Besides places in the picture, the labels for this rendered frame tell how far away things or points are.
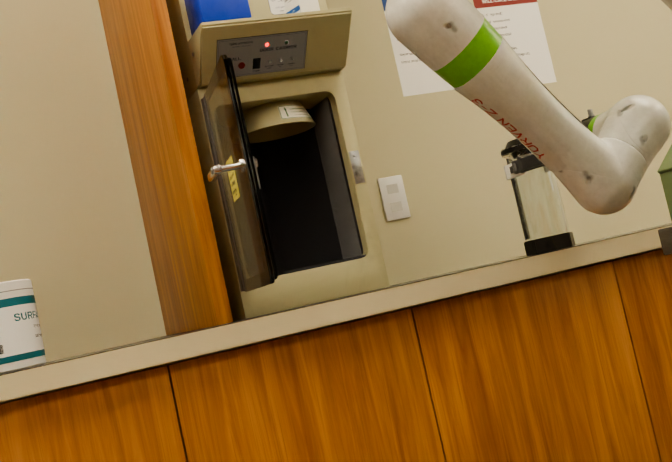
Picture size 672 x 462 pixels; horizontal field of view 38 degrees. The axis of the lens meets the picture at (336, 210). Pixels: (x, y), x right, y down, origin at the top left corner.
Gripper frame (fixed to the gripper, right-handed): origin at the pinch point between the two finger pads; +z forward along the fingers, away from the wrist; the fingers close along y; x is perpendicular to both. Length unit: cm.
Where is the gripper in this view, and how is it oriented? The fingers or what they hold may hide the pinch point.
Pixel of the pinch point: (532, 166)
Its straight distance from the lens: 207.9
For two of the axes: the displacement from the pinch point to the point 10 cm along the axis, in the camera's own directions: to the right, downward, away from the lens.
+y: -9.1, 1.7, -3.7
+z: -3.5, 1.6, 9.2
